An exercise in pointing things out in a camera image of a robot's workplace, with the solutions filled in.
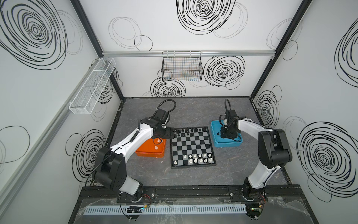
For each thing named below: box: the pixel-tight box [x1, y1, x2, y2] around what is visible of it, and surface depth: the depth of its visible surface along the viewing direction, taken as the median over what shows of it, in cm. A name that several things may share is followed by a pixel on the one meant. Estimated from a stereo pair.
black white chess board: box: [170, 126, 217, 170], surface depth 91 cm
